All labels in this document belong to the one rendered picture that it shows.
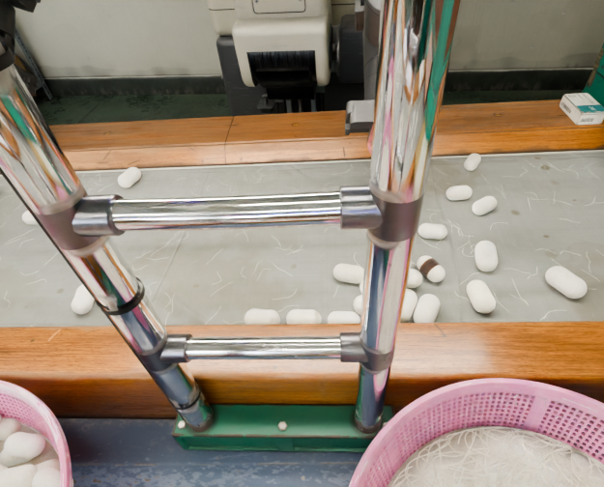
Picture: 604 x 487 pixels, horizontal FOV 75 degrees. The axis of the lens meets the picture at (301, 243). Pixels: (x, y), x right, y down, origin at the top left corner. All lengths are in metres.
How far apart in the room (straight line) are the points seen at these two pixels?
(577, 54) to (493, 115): 2.10
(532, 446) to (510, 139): 0.43
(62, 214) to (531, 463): 0.35
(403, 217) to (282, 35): 0.87
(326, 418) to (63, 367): 0.24
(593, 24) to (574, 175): 2.14
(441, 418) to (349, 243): 0.21
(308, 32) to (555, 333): 0.80
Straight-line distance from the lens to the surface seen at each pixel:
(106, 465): 0.47
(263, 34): 1.02
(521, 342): 0.39
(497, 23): 2.59
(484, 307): 0.42
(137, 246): 0.53
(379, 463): 0.33
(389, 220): 0.17
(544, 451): 0.40
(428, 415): 0.35
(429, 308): 0.39
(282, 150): 0.61
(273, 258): 0.46
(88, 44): 3.04
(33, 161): 0.19
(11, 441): 0.44
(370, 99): 0.48
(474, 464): 0.37
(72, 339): 0.44
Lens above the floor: 1.07
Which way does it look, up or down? 45 degrees down
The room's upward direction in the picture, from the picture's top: 6 degrees counter-clockwise
